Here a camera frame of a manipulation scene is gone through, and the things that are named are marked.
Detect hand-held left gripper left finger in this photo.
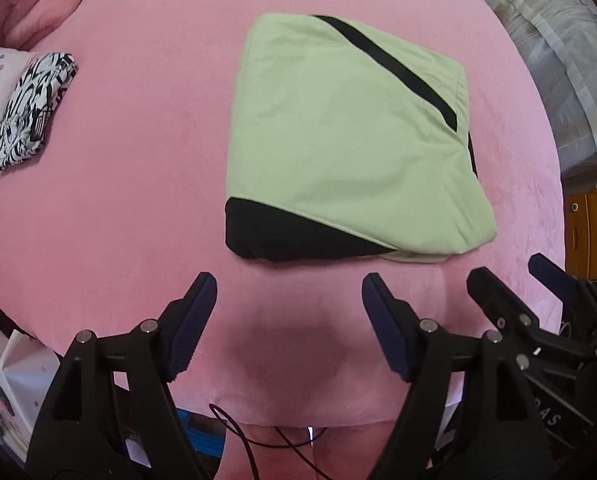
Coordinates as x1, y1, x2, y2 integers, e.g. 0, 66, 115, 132
26, 271, 218, 480

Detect pink folded quilt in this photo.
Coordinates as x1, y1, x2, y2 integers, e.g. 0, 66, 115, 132
0, 0, 116, 56

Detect pink bed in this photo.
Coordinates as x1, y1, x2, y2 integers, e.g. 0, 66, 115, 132
0, 0, 567, 428

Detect green and black hooded jacket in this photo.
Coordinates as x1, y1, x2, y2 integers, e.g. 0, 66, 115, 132
223, 12, 498, 265

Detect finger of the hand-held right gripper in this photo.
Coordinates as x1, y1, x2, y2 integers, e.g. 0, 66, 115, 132
527, 254, 597, 323
466, 266, 597, 361

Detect blue plastic object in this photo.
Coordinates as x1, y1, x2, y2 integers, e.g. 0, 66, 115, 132
176, 410, 229, 461

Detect grey lace furniture cover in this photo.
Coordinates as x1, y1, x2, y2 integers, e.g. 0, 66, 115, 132
451, 0, 597, 181

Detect black cable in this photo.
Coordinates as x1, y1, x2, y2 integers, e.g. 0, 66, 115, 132
208, 402, 329, 480

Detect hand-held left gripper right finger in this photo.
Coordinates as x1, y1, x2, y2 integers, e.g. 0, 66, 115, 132
361, 272, 554, 480

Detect wooden drawer cabinet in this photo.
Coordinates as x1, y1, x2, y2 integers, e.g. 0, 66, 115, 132
561, 180, 597, 283

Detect black and white printed cloth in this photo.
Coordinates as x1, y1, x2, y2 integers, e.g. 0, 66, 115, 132
0, 51, 79, 171

